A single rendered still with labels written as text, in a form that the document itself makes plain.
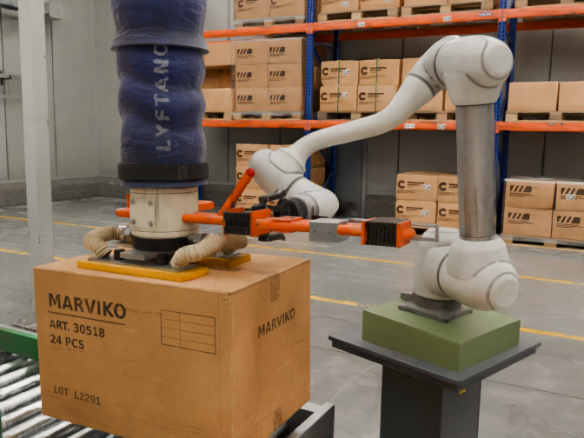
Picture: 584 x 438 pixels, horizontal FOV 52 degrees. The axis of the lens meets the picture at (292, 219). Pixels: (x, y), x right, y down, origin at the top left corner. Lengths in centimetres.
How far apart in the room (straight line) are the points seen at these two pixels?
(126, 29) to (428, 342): 117
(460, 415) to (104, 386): 111
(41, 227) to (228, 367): 332
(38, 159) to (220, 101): 583
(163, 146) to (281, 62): 799
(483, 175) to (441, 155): 816
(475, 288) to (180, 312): 81
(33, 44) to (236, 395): 350
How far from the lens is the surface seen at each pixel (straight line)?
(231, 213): 140
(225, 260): 154
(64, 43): 1310
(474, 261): 174
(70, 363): 166
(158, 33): 148
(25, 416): 210
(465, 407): 210
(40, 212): 453
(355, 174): 1024
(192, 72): 151
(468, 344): 181
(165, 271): 143
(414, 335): 185
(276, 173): 170
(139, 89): 149
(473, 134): 170
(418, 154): 996
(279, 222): 136
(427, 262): 191
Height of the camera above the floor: 140
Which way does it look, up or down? 8 degrees down
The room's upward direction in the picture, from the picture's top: 1 degrees clockwise
